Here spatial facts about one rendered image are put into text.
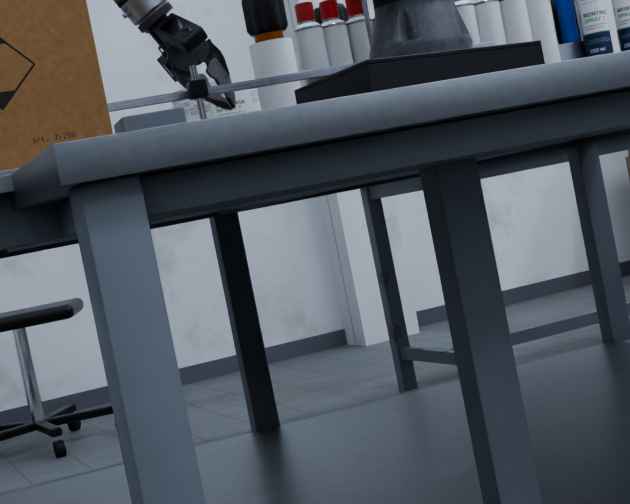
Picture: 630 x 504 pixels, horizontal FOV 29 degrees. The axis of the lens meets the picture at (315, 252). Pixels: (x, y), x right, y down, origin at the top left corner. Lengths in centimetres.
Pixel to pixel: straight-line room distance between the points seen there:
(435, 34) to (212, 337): 436
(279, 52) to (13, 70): 88
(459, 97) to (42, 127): 62
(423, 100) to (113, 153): 33
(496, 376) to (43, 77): 72
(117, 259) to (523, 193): 562
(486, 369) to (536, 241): 514
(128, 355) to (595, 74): 59
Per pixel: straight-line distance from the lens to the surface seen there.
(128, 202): 116
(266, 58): 242
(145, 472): 117
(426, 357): 393
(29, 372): 485
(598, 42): 240
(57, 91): 167
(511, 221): 665
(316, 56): 215
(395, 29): 172
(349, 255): 593
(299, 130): 120
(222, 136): 117
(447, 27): 172
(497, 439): 161
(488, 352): 159
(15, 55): 166
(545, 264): 675
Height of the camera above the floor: 73
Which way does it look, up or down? 2 degrees down
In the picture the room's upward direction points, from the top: 11 degrees counter-clockwise
